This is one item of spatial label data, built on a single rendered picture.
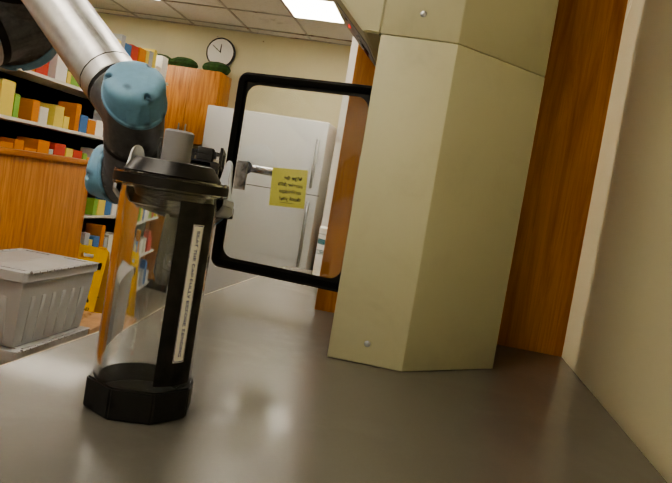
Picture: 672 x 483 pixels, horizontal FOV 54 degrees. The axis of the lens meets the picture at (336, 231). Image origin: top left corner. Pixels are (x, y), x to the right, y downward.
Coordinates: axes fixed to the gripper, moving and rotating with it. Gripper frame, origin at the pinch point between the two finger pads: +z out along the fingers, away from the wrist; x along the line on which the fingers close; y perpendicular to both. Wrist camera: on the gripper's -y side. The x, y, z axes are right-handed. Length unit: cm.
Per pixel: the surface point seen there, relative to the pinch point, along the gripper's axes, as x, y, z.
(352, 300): 23.5, -8.7, -29.7
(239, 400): 9.7, -19.6, -6.6
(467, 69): 34, 26, -26
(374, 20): 19.9, 31.2, -27.2
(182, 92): -91, 128, -589
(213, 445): 8.0, -20.7, 6.3
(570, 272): 68, 1, -56
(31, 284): -83, -35, -224
